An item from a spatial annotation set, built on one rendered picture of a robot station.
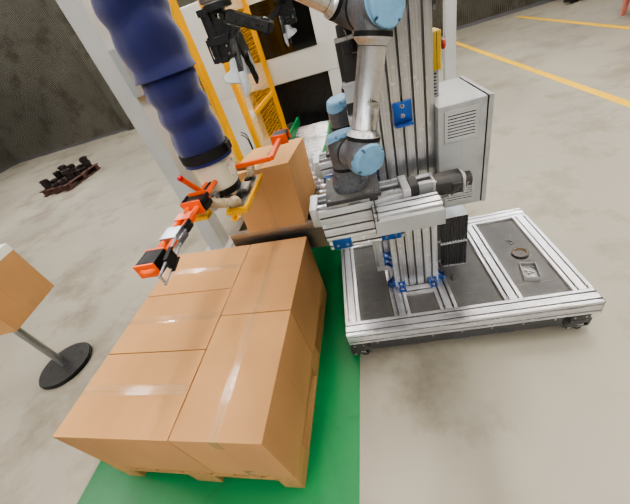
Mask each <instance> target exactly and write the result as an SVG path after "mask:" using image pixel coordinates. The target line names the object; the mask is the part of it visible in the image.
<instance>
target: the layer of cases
mask: <svg viewBox="0 0 630 504"><path fill-rule="evenodd" d="M178 256H180V259H179V262H178V265H177V268H176V271H173V272H171V275H170V278H169V280H168V285H166V286H165V285H164V283H163V282H162V281H161V280H159V281H158V283H157V284H156V286H155V287H154V289H153V290H152V292H151V293H150V295H149V296H148V298H147V299H146V300H145V302H144V303H143V305H142V306H141V308H140V309H139V311H138V312H137V314H136V315H135V316H134V318H133V319H132V321H131V322H130V324H129V325H128V327H127V328H126V330H125V331H124V333H123V334H122V336H121V337H120V338H119V340H118V341H117V343H116V344H115V346H114V347H113V349H112V350H111V352H110V353H109V354H110V355H108V356H107V358H106V359H105V360H104V362H103V363H102V365H101V366H100V368H99V369H98V371H97V372H96V374H95V375H94V377H93V378H92V379H91V381H90V382H89V384H88V385H87V387H86V388H85V390H84V391H83V393H82V394H81V396H80V397H79V399H78V400H77V401H76V403H75V404H74V406H73V407H72V409H71V410H70V412H69V413H68V415H67V416H66V418H65V419H64V421H63V422H62V423H61V425H60V426H59V428H58V429H57V431H56V432H55V434H54V435H53V438H55V439H57V440H60V441H62V442H64V443H66V444H68V445H70V446H72V447H74V448H76V449H78V450H80V451H82V452H84V453H86V454H88V455H90V456H92V457H94V458H97V459H99V460H101V461H103V462H105V463H107V464H109V465H111V466H114V467H129V468H145V469H161V470H176V471H192V472H208V473H214V472H215V473H223V474H239V475H254V476H270V477H286V478H295V477H296V470H297V463H298V455H299V448H300V440H301V433H302V425H303V418H304V410H305V403H306V395H307V388H308V380H309V373H310V365H311V358H312V350H313V343H314V335H315V328H316V320H317V313H318V305H319V298H320V290H321V283H322V278H321V275H320V272H319V269H318V267H317V264H316V261H315V258H314V255H313V252H312V250H311V247H310V244H309V241H308V238H307V236H305V237H298V238H291V239H284V240H278V241H271V242H264V243H257V244H251V245H243V246H237V247H230V248H223V249H216V250H209V251H203V252H196V253H189V254H182V255H178ZM178 256H177V257H178Z"/></svg>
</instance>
